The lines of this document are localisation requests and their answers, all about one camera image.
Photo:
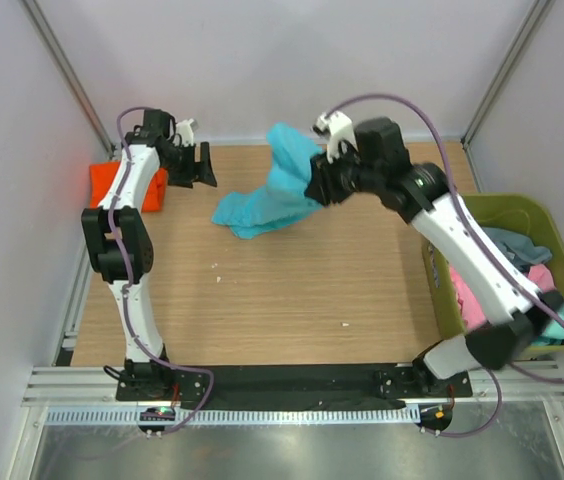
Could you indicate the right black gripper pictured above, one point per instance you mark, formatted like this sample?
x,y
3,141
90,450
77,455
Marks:
x,y
322,187

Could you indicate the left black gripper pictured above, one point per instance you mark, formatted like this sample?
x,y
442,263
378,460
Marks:
x,y
186,178

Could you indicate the turquoise blue t shirt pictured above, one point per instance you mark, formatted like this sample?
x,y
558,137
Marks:
x,y
280,201

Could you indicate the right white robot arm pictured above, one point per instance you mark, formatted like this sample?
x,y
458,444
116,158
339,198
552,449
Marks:
x,y
371,158

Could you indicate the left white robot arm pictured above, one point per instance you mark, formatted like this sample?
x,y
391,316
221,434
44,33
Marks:
x,y
120,249

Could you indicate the folded orange t shirt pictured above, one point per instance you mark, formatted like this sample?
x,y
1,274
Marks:
x,y
102,176

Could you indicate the pink t shirt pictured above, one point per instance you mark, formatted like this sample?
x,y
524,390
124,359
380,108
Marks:
x,y
469,307

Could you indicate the grey blue t shirt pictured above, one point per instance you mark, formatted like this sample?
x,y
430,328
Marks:
x,y
519,249

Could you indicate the green plastic bin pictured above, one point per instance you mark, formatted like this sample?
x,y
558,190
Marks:
x,y
511,212

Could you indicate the left controller board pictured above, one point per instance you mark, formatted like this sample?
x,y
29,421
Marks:
x,y
154,421

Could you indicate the controller board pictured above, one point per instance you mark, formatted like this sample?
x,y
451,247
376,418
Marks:
x,y
154,421
434,418

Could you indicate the right controller board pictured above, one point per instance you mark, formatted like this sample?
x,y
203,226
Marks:
x,y
434,418

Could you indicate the light teal t shirt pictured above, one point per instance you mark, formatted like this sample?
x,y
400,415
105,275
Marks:
x,y
553,334

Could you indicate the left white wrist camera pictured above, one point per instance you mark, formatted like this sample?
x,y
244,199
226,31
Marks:
x,y
185,132

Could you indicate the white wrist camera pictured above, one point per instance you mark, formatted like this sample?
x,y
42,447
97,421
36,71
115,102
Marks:
x,y
337,129
185,132

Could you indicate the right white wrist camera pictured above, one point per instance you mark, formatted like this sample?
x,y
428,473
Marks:
x,y
337,129

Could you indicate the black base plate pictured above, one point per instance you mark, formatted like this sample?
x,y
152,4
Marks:
x,y
285,388

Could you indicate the slotted cable duct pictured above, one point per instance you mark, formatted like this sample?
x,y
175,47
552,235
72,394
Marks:
x,y
129,416

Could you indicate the aluminium frame rail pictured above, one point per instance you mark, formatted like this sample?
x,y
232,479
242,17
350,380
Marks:
x,y
89,385

